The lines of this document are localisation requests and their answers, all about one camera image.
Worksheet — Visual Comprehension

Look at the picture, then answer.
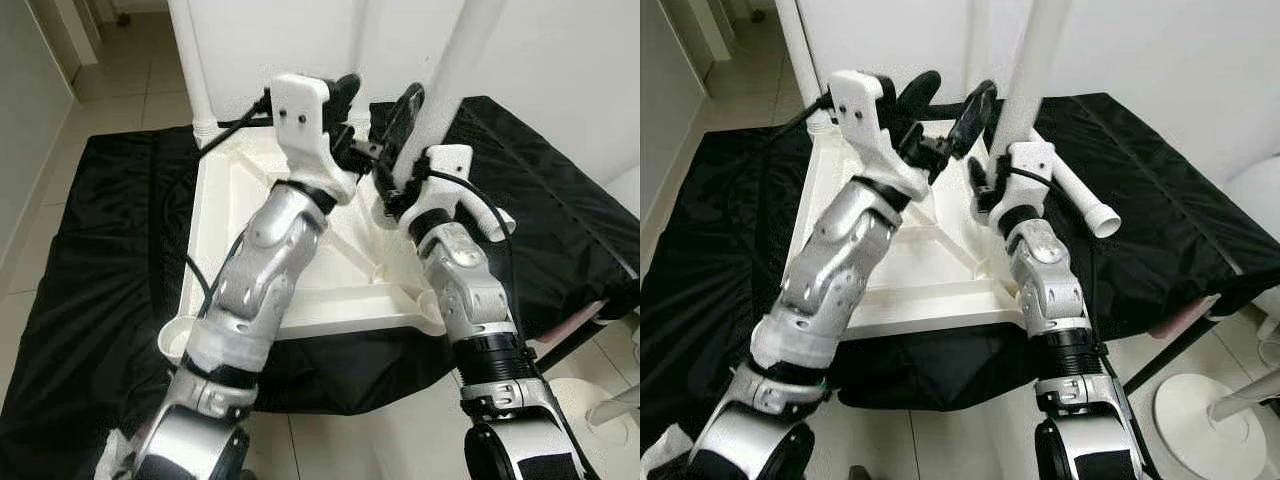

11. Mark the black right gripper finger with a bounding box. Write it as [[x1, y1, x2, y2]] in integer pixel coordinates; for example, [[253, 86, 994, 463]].
[[966, 155, 993, 213], [373, 160, 401, 219]]

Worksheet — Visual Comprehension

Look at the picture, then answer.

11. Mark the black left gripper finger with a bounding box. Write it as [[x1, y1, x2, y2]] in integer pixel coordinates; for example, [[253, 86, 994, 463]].
[[330, 72, 364, 123], [383, 82, 427, 166], [900, 70, 943, 119], [950, 79, 999, 163]]

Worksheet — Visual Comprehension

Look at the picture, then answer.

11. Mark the white plastic table leg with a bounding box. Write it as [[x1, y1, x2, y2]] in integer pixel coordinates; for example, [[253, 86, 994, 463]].
[[775, 0, 838, 134], [1048, 160, 1124, 239], [968, 0, 1004, 96], [385, 0, 508, 216], [165, 0, 223, 139], [988, 0, 1075, 201], [345, 0, 389, 101], [455, 195, 519, 241]]

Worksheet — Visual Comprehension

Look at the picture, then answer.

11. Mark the white plastic table top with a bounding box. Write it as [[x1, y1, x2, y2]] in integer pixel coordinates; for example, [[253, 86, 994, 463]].
[[790, 118, 1036, 341], [157, 125, 448, 366]]

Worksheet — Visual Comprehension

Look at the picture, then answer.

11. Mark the black table cloth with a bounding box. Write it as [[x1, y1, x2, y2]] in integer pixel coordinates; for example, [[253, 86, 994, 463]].
[[640, 92, 1251, 451], [0, 95, 641, 480]]

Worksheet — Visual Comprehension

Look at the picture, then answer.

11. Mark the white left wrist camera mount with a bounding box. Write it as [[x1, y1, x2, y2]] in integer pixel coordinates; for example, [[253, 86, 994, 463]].
[[266, 72, 361, 206], [826, 68, 933, 201]]

